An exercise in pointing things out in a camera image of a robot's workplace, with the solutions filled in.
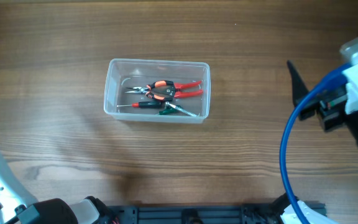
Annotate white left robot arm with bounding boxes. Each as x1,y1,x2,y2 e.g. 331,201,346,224
0,153,102,223

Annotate clear plastic container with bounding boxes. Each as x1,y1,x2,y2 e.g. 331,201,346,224
104,58,211,124

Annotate red and black screwdriver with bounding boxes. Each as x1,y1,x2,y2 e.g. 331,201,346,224
117,101,163,109

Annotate silver L-shaped socket wrench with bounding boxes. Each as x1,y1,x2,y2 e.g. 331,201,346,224
165,101,197,117

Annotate red handled snips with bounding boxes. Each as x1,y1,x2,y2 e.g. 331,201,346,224
163,81,203,98

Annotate green handled screwdriver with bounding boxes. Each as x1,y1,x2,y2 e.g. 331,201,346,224
157,105,179,115

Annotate orange black needle-nose pliers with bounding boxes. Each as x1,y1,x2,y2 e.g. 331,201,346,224
126,80,174,102

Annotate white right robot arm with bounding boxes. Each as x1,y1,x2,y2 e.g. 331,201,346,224
272,37,358,223

